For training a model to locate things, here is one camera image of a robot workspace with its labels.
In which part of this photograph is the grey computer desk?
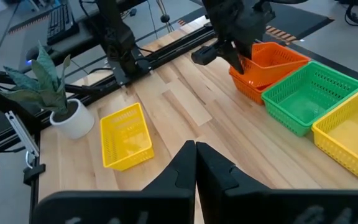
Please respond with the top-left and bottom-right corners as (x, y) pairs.
(7, 0), (149, 78)

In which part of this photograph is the green plastic basket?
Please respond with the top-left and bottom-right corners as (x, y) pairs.
(261, 60), (358, 138)

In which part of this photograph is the black computer mouse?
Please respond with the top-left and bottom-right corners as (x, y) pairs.
(19, 45), (54, 72)

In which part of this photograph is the orange plastic basket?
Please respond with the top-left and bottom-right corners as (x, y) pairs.
(228, 67), (273, 106)
(237, 42), (311, 90)

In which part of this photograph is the artificial plant in white pot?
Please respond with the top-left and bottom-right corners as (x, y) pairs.
(0, 42), (96, 140)

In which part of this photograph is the black keyboard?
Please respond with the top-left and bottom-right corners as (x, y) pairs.
(46, 2), (80, 47)

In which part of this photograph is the black mat with hazard stripes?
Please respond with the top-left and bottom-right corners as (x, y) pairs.
(175, 7), (335, 46)

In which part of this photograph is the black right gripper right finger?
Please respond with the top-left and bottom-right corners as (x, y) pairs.
(196, 141), (358, 224)

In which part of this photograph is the silver aluminium profile bracket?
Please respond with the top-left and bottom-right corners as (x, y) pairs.
(4, 110), (40, 170)

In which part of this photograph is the yellow plastic basket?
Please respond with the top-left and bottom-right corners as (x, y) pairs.
(99, 102), (155, 172)
(311, 83), (358, 180)

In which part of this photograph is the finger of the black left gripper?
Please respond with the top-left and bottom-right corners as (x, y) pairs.
(191, 42), (232, 66)
(227, 42), (253, 75)

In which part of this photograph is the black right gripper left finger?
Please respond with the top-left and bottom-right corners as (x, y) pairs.
(32, 139), (198, 224)

